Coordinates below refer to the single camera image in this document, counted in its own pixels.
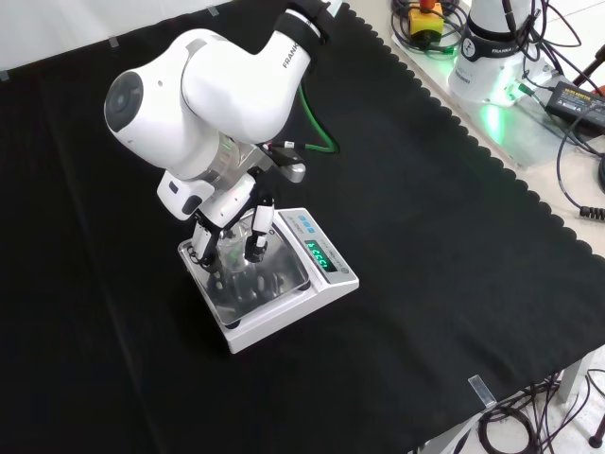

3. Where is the black coiled cable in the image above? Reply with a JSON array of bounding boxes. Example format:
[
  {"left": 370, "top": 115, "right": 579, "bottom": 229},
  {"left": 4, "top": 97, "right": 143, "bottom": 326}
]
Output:
[{"left": 556, "top": 113, "right": 605, "bottom": 219}]

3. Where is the metal base plate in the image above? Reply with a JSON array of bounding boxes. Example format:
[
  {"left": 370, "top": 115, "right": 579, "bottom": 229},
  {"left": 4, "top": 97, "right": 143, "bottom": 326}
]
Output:
[{"left": 389, "top": 18, "right": 605, "bottom": 170}]

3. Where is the grey table leg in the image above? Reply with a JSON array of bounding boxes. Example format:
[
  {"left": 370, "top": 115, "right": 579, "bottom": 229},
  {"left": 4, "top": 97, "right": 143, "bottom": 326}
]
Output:
[{"left": 559, "top": 348, "right": 605, "bottom": 404}]

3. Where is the clear glass beaker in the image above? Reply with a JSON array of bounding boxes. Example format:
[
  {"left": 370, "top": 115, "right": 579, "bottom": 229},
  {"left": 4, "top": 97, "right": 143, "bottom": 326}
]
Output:
[{"left": 216, "top": 220, "right": 259, "bottom": 276}]

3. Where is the yellow stop button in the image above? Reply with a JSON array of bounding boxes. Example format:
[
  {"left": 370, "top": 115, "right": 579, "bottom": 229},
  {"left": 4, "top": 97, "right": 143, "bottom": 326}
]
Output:
[{"left": 407, "top": 0, "right": 446, "bottom": 38}]

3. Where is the black bench cloth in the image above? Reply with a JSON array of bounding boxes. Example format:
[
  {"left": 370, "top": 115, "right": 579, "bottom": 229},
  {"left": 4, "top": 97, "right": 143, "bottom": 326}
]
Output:
[{"left": 0, "top": 0, "right": 605, "bottom": 454}]

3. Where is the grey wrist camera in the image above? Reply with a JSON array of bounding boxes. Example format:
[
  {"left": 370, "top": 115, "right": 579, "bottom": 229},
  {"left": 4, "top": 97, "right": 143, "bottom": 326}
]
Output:
[{"left": 269, "top": 146, "right": 308, "bottom": 185}]

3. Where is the black tripod leg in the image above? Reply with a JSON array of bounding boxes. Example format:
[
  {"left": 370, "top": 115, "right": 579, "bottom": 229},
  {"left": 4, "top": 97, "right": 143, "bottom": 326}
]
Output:
[{"left": 570, "top": 45, "right": 605, "bottom": 91}]

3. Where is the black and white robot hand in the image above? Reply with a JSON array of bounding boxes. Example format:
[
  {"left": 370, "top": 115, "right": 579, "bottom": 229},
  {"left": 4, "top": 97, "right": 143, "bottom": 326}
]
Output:
[{"left": 156, "top": 169, "right": 277, "bottom": 285}]

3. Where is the green cable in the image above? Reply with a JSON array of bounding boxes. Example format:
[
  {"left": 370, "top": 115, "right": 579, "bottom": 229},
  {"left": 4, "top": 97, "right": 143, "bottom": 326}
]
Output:
[{"left": 296, "top": 79, "right": 342, "bottom": 155}]

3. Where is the black floor cable bundle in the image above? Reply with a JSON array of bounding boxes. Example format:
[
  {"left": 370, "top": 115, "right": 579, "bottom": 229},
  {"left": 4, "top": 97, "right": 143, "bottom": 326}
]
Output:
[{"left": 475, "top": 368, "right": 605, "bottom": 454}]

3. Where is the white electronic balance steel pan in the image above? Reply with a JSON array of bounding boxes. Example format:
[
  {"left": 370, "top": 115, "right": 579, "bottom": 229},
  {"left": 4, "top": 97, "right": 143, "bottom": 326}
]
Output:
[{"left": 177, "top": 206, "right": 361, "bottom": 356}]

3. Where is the black power adapter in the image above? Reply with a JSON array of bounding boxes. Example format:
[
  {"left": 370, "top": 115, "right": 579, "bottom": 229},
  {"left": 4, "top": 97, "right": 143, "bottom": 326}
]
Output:
[{"left": 544, "top": 80, "right": 605, "bottom": 130}]

